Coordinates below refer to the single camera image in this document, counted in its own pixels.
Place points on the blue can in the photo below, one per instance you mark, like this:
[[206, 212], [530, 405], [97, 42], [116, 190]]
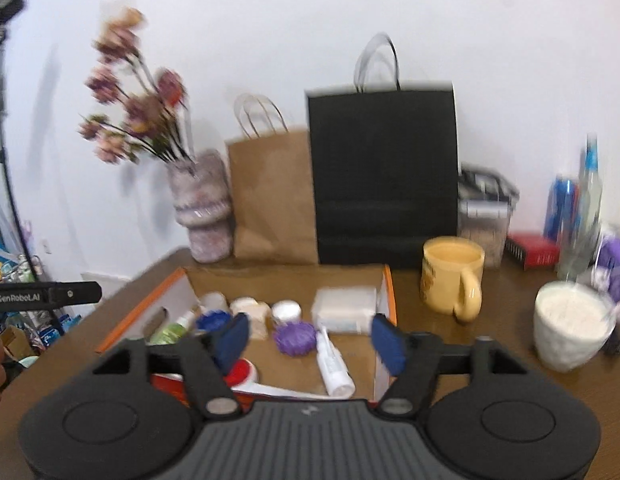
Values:
[[561, 207]]

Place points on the purple package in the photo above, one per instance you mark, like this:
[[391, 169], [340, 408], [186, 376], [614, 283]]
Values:
[[617, 260]]

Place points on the purple round container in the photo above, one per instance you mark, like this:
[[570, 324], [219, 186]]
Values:
[[293, 340]]

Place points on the white tube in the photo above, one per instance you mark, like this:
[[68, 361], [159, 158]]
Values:
[[335, 365]]

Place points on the small white jar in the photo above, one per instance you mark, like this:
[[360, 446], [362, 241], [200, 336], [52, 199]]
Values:
[[286, 312]]

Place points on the dried pink roses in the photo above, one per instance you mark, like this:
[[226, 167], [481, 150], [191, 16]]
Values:
[[140, 110]]

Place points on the red flat box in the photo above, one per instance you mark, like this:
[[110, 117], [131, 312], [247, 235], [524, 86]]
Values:
[[532, 250]]

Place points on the white round jar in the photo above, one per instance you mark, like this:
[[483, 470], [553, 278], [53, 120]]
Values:
[[213, 302]]

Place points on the blue round lid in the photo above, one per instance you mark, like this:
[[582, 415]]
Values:
[[214, 321]]

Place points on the white container with red lid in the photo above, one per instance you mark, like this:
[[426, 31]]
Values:
[[242, 374]]

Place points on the clear container with black lid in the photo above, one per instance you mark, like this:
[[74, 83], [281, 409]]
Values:
[[485, 220]]

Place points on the blue and white boxes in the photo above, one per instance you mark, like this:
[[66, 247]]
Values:
[[60, 332]]

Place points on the yellow mug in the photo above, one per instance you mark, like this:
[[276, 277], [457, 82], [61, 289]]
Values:
[[447, 280]]

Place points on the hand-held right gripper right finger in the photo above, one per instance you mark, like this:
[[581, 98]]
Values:
[[389, 344]]

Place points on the translucent white plastic box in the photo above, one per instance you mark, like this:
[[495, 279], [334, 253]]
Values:
[[344, 310]]

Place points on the black paper bag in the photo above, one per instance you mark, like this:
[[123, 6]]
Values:
[[385, 175]]

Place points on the orange-sided cardboard box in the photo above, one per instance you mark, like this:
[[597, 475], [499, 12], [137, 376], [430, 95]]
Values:
[[361, 361]]

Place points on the clear bottle with blue cap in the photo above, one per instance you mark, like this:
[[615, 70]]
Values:
[[585, 210]]

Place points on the brown paper bag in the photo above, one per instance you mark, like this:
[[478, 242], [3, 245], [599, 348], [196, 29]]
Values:
[[272, 200]]

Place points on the green and white bottle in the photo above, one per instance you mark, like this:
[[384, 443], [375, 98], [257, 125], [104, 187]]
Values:
[[172, 330]]

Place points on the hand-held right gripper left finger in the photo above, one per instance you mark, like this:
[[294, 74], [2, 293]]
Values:
[[232, 341]]

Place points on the pink mottled vase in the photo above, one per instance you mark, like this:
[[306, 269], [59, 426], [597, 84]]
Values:
[[205, 210]]

